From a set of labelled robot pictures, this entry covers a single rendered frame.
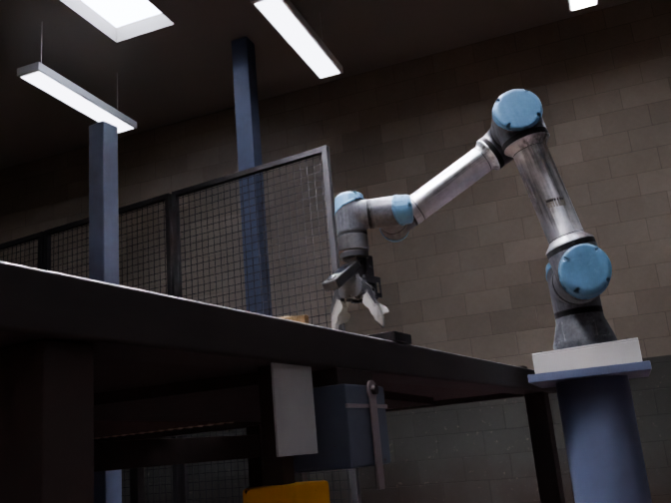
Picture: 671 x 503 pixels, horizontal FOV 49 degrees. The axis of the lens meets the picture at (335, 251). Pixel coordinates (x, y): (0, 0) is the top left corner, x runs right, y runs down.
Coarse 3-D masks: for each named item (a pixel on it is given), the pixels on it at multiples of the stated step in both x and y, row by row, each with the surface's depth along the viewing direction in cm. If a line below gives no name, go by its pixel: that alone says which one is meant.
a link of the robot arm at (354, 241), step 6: (348, 234) 181; (354, 234) 181; (360, 234) 182; (342, 240) 182; (348, 240) 181; (354, 240) 181; (360, 240) 181; (366, 240) 183; (342, 246) 182; (348, 246) 181; (354, 246) 180; (360, 246) 181; (366, 246) 182
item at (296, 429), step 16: (272, 368) 97; (288, 368) 100; (304, 368) 104; (272, 384) 97; (288, 384) 100; (304, 384) 103; (288, 400) 99; (304, 400) 102; (288, 416) 98; (304, 416) 101; (288, 432) 97; (304, 432) 101; (288, 448) 96; (304, 448) 100
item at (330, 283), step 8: (344, 264) 182; (352, 264) 179; (336, 272) 177; (344, 272) 176; (352, 272) 178; (328, 280) 174; (336, 280) 172; (344, 280) 175; (328, 288) 174; (336, 288) 174
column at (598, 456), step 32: (544, 384) 183; (576, 384) 175; (608, 384) 172; (576, 416) 174; (608, 416) 170; (576, 448) 173; (608, 448) 169; (640, 448) 172; (576, 480) 173; (608, 480) 167; (640, 480) 168
